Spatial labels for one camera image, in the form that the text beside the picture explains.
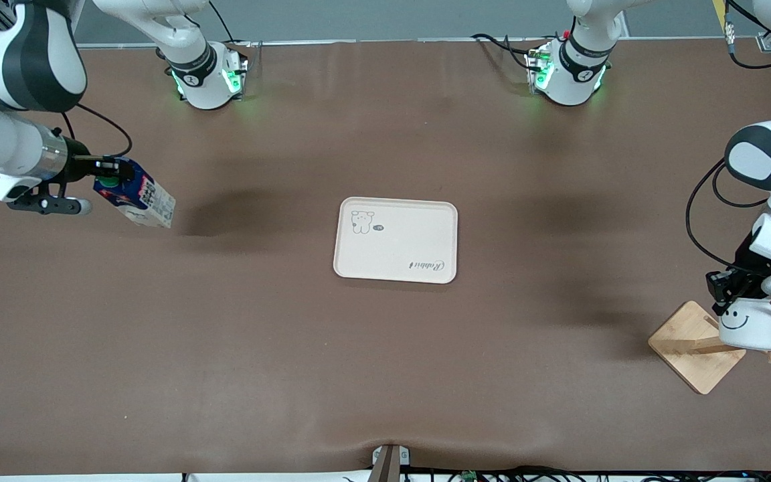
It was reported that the white smiley mug black handle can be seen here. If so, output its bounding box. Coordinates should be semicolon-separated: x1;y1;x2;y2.
718;298;771;352

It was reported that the blue milk carton green cap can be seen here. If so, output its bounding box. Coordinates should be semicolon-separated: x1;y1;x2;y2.
93;157;177;229

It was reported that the cream plastic tray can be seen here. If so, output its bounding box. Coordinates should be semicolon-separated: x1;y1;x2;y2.
333;197;458;285

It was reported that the wooden mug tree stand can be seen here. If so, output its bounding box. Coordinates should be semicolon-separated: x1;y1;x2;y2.
648;300;771;395

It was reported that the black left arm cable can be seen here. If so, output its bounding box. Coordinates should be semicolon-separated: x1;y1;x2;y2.
685;0;771;268

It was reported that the black base cable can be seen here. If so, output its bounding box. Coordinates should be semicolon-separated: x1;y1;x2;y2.
470;32;541;72
205;0;254;68

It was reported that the metal table edge bracket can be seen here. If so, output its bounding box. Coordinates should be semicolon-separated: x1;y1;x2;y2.
371;444;411;482

